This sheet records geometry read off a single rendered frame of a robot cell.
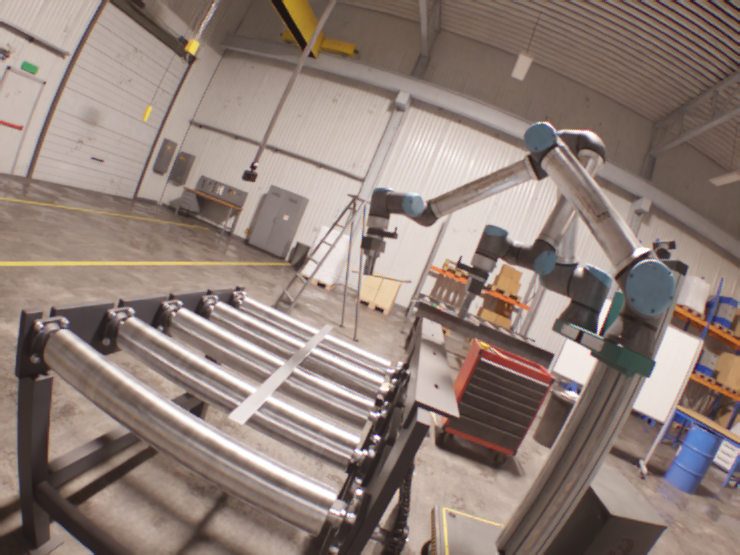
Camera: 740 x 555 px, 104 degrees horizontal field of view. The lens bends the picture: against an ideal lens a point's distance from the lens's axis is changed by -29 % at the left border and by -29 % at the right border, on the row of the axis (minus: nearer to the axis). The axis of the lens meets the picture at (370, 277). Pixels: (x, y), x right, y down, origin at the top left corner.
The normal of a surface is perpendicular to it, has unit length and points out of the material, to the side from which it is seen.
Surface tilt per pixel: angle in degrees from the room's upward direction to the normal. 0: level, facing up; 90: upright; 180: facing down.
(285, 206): 90
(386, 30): 90
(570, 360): 90
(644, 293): 93
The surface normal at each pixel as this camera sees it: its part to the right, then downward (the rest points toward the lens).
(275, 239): -0.15, 0.03
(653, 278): -0.55, -0.10
